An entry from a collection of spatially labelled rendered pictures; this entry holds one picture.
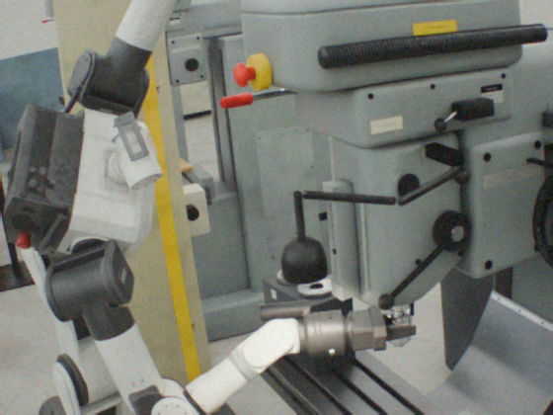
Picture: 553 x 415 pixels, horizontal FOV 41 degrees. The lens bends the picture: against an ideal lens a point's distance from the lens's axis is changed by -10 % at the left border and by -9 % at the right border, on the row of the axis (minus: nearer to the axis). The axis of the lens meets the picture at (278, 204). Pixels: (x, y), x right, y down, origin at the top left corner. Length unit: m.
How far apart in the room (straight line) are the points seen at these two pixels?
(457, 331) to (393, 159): 2.34
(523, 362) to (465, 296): 1.73
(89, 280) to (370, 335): 0.53
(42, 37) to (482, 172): 9.12
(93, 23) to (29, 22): 7.29
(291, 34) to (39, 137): 0.54
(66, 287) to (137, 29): 0.53
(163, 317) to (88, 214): 1.85
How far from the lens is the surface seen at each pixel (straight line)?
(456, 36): 1.25
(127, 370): 1.44
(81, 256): 1.45
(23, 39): 10.20
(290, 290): 1.87
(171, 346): 3.31
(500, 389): 1.78
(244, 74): 1.23
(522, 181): 1.45
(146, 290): 3.19
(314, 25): 1.16
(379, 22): 1.21
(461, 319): 3.53
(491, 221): 1.42
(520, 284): 1.78
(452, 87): 1.31
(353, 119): 1.23
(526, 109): 1.44
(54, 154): 1.46
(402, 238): 1.34
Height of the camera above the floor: 1.95
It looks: 18 degrees down
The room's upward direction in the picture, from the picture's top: 6 degrees counter-clockwise
